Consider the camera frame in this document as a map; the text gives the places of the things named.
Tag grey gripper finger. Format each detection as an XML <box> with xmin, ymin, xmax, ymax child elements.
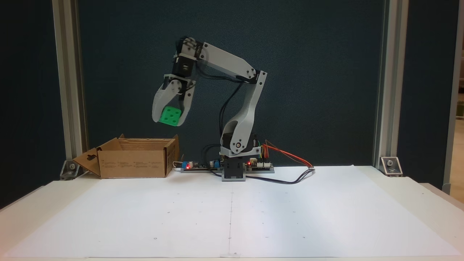
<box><xmin>177</xmin><ymin>87</ymin><xmax>194</xmax><ymax>126</ymax></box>
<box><xmin>152</xmin><ymin>78</ymin><xmax>182</xmax><ymax>123</ymax></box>

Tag green dice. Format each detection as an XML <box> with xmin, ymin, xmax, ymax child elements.
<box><xmin>159</xmin><ymin>106</ymin><xmax>182</xmax><ymax>127</ymax></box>

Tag blue circuit board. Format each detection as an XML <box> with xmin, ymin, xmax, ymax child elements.
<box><xmin>181</xmin><ymin>159</ymin><xmax>223</xmax><ymax>173</ymax></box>

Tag brown cardboard box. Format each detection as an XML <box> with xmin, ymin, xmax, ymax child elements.
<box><xmin>72</xmin><ymin>134</ymin><xmax>180</xmax><ymax>179</ymax></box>

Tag black servo cable loop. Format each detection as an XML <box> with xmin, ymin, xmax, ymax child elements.
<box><xmin>218</xmin><ymin>81</ymin><xmax>244</xmax><ymax>146</ymax></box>
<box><xmin>195</xmin><ymin>63</ymin><xmax>243</xmax><ymax>84</ymax></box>

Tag aluminium frame post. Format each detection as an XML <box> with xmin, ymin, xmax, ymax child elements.
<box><xmin>373</xmin><ymin>0</ymin><xmax>409</xmax><ymax>169</ymax></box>
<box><xmin>52</xmin><ymin>0</ymin><xmax>89</xmax><ymax>171</ymax></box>

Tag circuit board with jumper wires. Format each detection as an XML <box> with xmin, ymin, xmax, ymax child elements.
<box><xmin>246</xmin><ymin>158</ymin><xmax>275</xmax><ymax>174</ymax></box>

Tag orange red wire bundle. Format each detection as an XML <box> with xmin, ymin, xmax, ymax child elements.
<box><xmin>263</xmin><ymin>140</ymin><xmax>313</xmax><ymax>168</ymax></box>

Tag metal corner bracket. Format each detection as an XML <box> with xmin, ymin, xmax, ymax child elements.
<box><xmin>380</xmin><ymin>157</ymin><xmax>403</xmax><ymax>177</ymax></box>
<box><xmin>60</xmin><ymin>159</ymin><xmax>81</xmax><ymax>181</ymax></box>

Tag long black table cable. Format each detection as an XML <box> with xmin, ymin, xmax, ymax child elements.
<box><xmin>203</xmin><ymin>167</ymin><xmax>315</xmax><ymax>185</ymax></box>

